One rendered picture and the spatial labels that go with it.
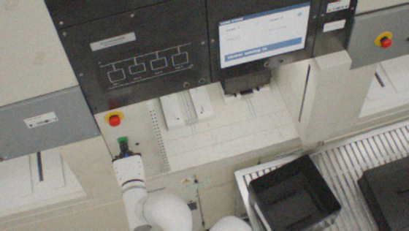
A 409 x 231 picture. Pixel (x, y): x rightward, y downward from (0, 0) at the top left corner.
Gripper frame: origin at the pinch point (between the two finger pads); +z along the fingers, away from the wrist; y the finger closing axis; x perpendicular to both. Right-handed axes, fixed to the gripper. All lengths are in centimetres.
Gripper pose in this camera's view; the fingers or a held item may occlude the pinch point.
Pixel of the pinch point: (124, 147)
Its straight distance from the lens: 174.1
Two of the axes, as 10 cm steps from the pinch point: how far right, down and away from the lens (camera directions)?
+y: 9.6, -2.5, 1.0
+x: -0.6, -5.4, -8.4
